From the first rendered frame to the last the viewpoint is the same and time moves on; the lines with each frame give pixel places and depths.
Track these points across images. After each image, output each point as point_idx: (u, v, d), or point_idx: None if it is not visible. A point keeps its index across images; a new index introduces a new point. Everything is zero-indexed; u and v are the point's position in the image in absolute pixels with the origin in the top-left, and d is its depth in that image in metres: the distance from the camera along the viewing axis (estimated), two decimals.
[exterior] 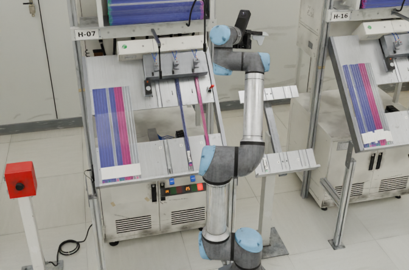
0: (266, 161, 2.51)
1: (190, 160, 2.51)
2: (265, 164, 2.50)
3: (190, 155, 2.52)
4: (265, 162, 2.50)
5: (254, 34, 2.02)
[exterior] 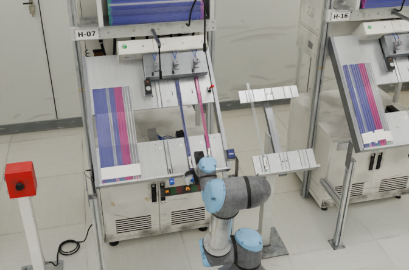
0: (266, 161, 2.51)
1: (191, 166, 2.50)
2: (265, 164, 2.50)
3: (191, 161, 2.50)
4: (265, 162, 2.50)
5: None
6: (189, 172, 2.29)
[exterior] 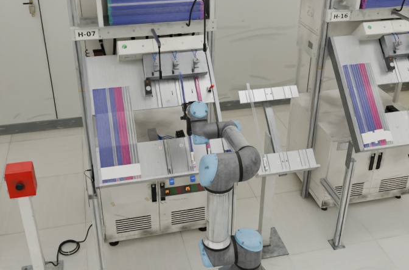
0: (266, 161, 2.51)
1: (193, 162, 2.41)
2: (265, 164, 2.50)
3: (193, 157, 2.41)
4: (265, 162, 2.50)
5: (180, 117, 2.36)
6: None
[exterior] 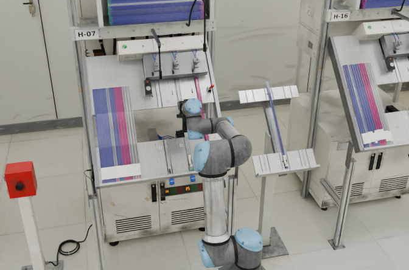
0: (191, 159, 2.50)
1: (286, 164, 2.52)
2: (190, 162, 2.50)
3: (286, 160, 2.53)
4: (190, 159, 2.50)
5: (176, 114, 2.48)
6: None
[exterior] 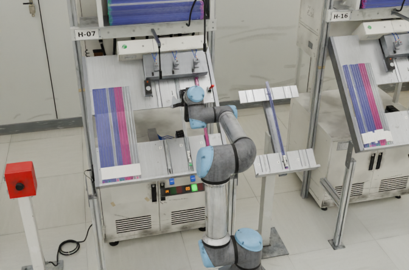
0: (190, 154, 2.52)
1: (286, 164, 2.52)
2: (188, 157, 2.51)
3: (286, 160, 2.53)
4: (188, 155, 2.52)
5: (177, 103, 2.38)
6: None
